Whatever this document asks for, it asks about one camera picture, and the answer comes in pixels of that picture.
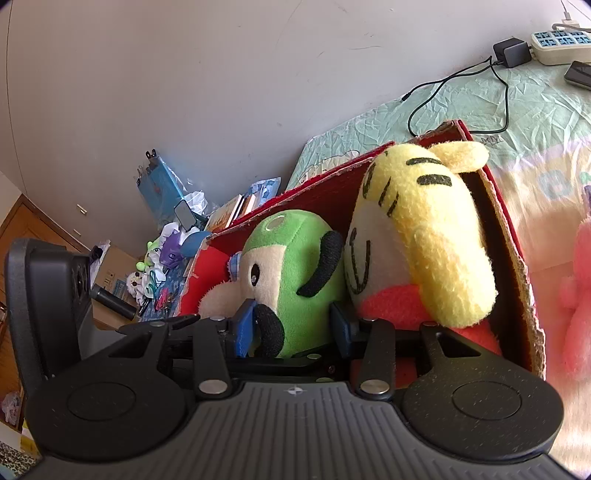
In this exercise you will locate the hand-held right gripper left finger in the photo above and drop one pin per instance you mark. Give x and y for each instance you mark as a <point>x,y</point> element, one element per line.
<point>244,325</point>

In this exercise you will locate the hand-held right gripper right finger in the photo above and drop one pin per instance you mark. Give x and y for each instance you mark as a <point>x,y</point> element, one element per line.
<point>341,330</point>

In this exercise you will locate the green frog plush toy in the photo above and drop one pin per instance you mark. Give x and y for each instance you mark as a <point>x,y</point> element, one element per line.
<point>295,258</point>

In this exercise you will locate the red cardboard box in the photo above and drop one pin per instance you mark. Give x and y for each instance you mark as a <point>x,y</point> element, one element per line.
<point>323,198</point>

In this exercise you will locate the yellow tiger plush toy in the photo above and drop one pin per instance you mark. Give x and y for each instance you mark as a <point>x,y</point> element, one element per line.
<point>429,221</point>

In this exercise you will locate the black cylinder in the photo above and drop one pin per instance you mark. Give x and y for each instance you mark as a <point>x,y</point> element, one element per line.
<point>113,300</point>

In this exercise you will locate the brown cardboard box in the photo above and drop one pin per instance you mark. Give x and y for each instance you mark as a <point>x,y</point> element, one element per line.
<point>113,272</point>

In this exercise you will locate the small white plush toy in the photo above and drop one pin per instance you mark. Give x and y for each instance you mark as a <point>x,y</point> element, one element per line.
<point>134,282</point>

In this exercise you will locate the blue bowl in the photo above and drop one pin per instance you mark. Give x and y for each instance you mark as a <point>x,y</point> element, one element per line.
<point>194,242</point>

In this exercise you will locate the purple toy figure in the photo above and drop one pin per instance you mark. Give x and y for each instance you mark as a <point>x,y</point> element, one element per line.
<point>171,251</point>

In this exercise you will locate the stack of books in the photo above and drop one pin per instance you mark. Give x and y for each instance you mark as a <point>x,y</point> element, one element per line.
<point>226,214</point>

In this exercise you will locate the white plastic bag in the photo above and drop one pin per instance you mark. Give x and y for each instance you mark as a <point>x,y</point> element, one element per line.
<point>11,408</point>

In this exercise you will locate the small green toy figure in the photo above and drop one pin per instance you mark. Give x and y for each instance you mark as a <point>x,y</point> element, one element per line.
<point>153,249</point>

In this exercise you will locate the smartphone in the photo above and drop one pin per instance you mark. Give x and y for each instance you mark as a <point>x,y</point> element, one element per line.
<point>183,213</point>

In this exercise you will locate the blue white packet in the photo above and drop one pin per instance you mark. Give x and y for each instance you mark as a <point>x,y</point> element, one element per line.
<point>265,187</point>

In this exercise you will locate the blue bag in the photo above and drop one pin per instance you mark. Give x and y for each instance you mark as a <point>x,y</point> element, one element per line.
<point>159,194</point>

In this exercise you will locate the spotted patterned cloth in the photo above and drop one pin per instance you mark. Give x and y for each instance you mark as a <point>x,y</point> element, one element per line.
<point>14,457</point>

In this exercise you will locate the pink plush toy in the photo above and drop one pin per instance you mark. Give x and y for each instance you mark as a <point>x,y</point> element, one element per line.
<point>577,314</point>

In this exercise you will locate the black charger adapter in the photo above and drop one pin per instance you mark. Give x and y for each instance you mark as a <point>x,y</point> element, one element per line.
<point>510,53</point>

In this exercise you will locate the black rectangular phone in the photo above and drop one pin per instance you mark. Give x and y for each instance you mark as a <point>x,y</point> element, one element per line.
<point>579,74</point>

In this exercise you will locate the white power strip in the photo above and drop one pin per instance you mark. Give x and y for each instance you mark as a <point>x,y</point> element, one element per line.
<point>558,46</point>

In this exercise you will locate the white plug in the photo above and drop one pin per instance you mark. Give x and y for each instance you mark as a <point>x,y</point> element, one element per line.
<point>569,21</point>

